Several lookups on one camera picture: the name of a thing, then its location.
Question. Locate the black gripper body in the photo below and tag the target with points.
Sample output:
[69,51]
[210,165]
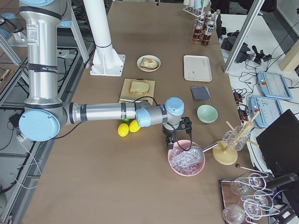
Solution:
[168,135]

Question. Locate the blue teach pendant far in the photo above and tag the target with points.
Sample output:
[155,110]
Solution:
[273,85]

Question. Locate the white round plate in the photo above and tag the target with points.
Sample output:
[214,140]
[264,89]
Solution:
[149,57]

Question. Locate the green ceramic bowl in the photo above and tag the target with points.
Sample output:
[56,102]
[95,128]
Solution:
[207,114]

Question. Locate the steel handled knife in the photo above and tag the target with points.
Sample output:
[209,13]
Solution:
[132,100]

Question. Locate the blue teach pendant near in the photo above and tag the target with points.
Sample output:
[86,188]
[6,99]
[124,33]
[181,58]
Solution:
[269,110]

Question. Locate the cream rabbit tray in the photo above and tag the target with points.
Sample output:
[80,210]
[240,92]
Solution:
[197,68]

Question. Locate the black monitor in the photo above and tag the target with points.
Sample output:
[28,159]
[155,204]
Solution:
[279,144]

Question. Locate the bread slice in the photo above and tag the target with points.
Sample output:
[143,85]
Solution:
[139,87]

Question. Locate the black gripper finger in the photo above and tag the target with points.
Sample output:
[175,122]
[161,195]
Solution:
[169,144]

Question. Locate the grey folded cloth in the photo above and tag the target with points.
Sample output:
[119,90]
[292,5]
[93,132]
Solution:
[200,93]

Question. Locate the steel ice scoop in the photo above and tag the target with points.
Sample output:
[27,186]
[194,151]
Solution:
[193,156]

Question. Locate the tea bottle back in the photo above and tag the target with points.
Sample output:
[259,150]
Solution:
[208,18]

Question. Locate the aluminium frame post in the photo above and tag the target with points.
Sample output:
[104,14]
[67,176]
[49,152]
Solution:
[252,14]

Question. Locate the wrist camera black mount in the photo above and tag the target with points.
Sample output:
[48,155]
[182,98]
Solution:
[185,125]

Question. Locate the white cup rack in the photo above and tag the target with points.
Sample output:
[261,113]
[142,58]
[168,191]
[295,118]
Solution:
[195,7]

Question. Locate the pink bowl with ice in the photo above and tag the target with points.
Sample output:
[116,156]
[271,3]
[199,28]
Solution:
[179,147]

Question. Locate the wine glass rack tray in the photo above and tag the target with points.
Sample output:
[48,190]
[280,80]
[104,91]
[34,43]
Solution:
[246,199]

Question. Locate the whole yellow lemon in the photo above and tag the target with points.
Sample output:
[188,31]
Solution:
[123,130]

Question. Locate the wooden mug tree stand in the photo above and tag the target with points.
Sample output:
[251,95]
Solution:
[226,156]

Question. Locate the blue teach pendant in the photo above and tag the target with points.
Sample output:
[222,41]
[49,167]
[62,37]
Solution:
[273,85]
[269,110]

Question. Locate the clear glass mug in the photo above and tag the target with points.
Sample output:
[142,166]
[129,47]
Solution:
[236,139]

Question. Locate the copper wire bottle rack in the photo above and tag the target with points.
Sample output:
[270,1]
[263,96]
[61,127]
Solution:
[198,38]

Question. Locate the fried egg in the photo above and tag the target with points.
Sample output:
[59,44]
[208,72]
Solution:
[150,63]

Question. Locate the wooden cutting board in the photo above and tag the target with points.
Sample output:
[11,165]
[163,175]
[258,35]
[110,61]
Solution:
[126,87]

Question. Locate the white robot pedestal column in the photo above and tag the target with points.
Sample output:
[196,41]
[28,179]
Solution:
[106,61]

